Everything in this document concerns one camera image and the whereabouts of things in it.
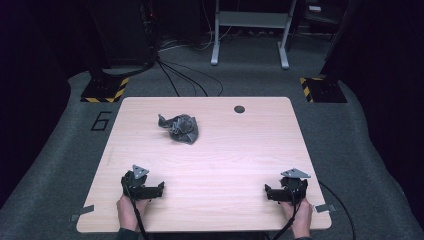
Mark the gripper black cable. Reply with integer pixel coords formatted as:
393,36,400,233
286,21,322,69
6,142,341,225
123,186,151,240
270,198,304,240

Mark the white floor cable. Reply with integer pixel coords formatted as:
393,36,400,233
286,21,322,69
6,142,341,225
159,24,233,53

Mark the person's right hand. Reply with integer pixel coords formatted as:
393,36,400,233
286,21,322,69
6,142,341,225
280,197,314,240

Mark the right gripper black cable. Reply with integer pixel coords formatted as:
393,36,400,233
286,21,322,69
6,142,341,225
270,198,304,240

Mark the grey tape strip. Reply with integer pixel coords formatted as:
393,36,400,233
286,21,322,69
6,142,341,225
314,203,337,214
70,204,96,222

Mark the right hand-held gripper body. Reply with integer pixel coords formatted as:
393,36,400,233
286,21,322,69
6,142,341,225
279,167,312,204

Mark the grey cloth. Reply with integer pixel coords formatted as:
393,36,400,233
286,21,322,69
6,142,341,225
157,113,200,145

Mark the dark cabinet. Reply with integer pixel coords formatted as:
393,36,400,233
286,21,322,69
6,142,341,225
87,0,158,69

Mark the white metal stand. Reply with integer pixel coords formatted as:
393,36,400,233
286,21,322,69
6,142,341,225
210,0,298,70

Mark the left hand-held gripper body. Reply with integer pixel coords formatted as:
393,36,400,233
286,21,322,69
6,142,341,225
120,164,155,201

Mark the yellow black striped base plate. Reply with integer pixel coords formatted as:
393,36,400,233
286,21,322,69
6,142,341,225
80,76,130,104
298,76,349,104

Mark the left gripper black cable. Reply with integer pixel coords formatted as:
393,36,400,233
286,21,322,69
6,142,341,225
123,186,151,240

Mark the person's left hand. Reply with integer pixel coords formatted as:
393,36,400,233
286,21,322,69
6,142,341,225
115,194,151,232

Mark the black floor cable bundle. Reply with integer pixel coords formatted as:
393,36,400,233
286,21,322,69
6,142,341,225
155,56,225,98

